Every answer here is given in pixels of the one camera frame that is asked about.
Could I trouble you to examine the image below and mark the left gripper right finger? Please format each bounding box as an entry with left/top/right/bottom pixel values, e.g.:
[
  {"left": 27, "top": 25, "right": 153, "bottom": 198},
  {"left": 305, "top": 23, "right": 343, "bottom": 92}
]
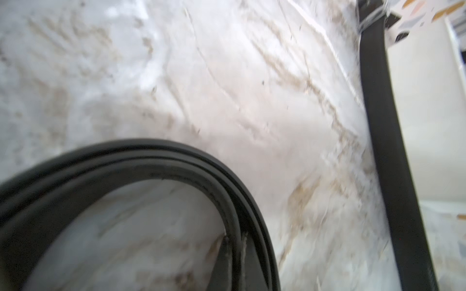
[{"left": 241, "top": 236, "right": 268, "bottom": 291}]

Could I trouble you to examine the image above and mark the white storage roll organizer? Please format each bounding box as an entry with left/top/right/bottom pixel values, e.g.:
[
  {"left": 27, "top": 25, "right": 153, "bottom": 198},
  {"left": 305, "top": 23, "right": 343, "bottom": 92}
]
[{"left": 387, "top": 19, "right": 466, "bottom": 215}]

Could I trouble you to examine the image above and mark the black belt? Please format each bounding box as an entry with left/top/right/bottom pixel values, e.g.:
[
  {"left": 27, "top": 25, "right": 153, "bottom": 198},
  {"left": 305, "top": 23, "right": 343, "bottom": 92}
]
[
  {"left": 1, "top": 139, "right": 281, "bottom": 291},
  {"left": 358, "top": 1, "right": 439, "bottom": 291}
]

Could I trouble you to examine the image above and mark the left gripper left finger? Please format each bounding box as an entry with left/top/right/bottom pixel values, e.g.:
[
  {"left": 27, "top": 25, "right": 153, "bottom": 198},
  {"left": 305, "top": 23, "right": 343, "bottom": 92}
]
[{"left": 207, "top": 236, "right": 233, "bottom": 291}]

